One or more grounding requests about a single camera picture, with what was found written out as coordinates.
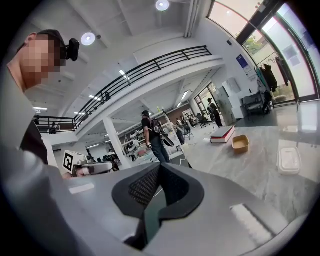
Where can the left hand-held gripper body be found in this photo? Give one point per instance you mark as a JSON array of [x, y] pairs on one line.
[[68, 160]]

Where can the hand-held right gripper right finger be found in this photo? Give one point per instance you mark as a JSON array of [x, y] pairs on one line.
[[185, 192]]

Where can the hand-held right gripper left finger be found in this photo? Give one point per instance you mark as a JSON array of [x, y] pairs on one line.
[[136, 192]]

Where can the person's left hand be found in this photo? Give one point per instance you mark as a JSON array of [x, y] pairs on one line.
[[83, 171]]

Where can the white pillar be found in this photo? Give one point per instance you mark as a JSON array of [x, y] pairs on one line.
[[115, 142]]

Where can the person's torso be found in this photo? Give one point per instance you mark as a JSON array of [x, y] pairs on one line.
[[15, 120]]

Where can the thick red and white book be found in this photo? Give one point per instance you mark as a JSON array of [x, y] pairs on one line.
[[222, 136]]

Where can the yellow plastic container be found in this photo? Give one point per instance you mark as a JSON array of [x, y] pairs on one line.
[[240, 144]]

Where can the black office chair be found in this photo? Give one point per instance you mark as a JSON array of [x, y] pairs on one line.
[[203, 120]]

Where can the white cabinet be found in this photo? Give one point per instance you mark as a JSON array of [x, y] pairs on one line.
[[233, 100]]

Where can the person's head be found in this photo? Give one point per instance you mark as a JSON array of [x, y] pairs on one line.
[[37, 57]]

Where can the clear lidded plastic container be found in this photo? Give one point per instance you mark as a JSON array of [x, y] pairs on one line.
[[289, 161]]

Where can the black balcony railing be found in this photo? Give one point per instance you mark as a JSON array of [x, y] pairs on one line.
[[140, 72]]

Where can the round ceiling lamp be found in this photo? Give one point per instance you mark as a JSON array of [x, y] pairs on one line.
[[88, 38], [162, 4]]

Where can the coat rack with clothes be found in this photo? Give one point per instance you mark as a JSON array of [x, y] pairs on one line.
[[271, 77]]

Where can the black head-mounted camera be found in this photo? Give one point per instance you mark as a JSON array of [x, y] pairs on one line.
[[73, 49]]

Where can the blue wall poster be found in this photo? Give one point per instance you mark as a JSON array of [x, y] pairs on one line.
[[243, 62]]

